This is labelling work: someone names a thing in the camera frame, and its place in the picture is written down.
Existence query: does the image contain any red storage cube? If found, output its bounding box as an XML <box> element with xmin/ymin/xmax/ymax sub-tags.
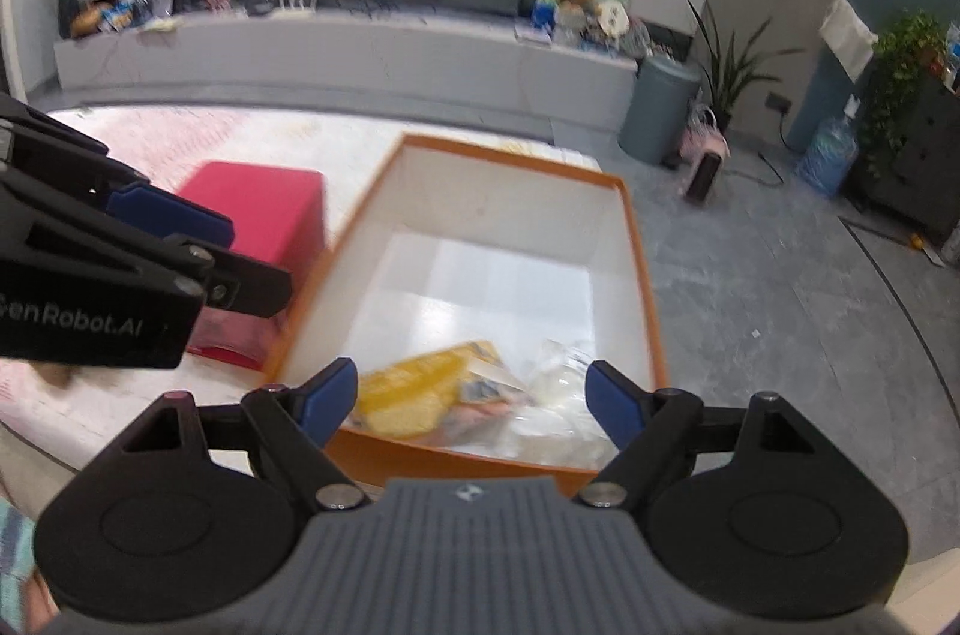
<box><xmin>179</xmin><ymin>162</ymin><xmax>325</xmax><ymax>371</ymax></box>

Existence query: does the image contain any yellow snack packet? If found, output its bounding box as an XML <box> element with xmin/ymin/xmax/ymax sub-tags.
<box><xmin>350</xmin><ymin>341</ymin><xmax>530</xmax><ymax>447</ymax></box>

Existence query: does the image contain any dark cabinet with plants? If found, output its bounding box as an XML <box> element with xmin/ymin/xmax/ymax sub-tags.
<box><xmin>843</xmin><ymin>11</ymin><xmax>958</xmax><ymax>245</ymax></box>

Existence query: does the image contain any grey trash bin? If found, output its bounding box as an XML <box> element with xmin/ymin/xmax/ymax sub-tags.
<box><xmin>619</xmin><ymin>53</ymin><xmax>701</xmax><ymax>165</ymax></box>

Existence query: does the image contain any marble tv console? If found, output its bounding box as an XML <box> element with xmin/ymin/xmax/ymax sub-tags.
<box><xmin>55</xmin><ymin>10</ymin><xmax>635</xmax><ymax>138</ymax></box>

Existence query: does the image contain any pink space heater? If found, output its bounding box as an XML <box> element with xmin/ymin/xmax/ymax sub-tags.
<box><xmin>679</xmin><ymin>103</ymin><xmax>731</xmax><ymax>206</ymax></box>

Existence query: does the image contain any orange cardboard box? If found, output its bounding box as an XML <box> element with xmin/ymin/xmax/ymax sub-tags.
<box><xmin>262</xmin><ymin>131</ymin><xmax>669</xmax><ymax>497</ymax></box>

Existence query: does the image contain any white mesh cloth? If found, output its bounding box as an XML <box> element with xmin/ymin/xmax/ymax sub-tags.
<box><xmin>493</xmin><ymin>341</ymin><xmax>617</xmax><ymax>470</ymax></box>

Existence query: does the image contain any blue water jug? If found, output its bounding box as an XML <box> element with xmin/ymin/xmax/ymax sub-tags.
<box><xmin>796</xmin><ymin>94</ymin><xmax>861</xmax><ymax>198</ymax></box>

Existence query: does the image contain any teddy bear on stand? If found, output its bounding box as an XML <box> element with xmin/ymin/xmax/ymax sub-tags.
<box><xmin>553</xmin><ymin>0</ymin><xmax>596</xmax><ymax>47</ymax></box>

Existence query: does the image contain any potted long-leaf plant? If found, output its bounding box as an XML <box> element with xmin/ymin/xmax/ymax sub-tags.
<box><xmin>686</xmin><ymin>2</ymin><xmax>802</xmax><ymax>133</ymax></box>

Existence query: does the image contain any white hanging cloth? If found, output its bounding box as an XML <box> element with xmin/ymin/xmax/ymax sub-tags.
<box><xmin>818</xmin><ymin>0</ymin><xmax>878</xmax><ymax>83</ymax></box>

